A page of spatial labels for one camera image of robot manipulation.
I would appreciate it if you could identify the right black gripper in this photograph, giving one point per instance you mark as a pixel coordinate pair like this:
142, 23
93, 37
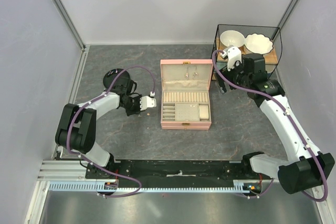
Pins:
227, 74

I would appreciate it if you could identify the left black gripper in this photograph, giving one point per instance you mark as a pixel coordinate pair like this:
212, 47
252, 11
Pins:
129, 113

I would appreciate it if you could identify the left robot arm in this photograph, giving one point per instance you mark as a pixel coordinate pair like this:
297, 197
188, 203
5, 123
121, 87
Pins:
77, 126

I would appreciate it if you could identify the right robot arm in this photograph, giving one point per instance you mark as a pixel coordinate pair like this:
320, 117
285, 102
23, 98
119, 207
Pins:
306, 166

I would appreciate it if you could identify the pink jewelry box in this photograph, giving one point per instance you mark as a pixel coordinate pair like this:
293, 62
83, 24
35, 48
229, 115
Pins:
178, 92

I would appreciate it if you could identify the black round plate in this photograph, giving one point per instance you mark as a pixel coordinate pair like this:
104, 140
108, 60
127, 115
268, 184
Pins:
110, 77

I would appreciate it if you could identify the right hanging earring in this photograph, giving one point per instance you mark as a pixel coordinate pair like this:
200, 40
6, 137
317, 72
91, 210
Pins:
195, 73

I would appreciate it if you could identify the white round bowl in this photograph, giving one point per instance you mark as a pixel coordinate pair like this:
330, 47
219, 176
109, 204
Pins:
232, 38

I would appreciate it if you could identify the white scalloped bowl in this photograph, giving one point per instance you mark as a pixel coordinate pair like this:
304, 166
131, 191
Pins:
258, 44

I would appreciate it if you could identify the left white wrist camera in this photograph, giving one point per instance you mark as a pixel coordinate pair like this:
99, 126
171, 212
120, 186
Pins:
147, 102

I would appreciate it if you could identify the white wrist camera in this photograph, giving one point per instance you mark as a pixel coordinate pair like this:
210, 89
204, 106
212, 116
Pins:
147, 102
233, 56

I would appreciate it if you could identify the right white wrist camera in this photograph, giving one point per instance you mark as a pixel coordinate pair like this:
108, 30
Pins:
233, 56

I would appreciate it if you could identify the black wire shelf rack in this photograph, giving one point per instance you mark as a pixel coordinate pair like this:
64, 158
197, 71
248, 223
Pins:
271, 59

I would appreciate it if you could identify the blue slotted cable duct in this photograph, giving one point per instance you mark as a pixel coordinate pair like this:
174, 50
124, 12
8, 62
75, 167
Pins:
104, 187

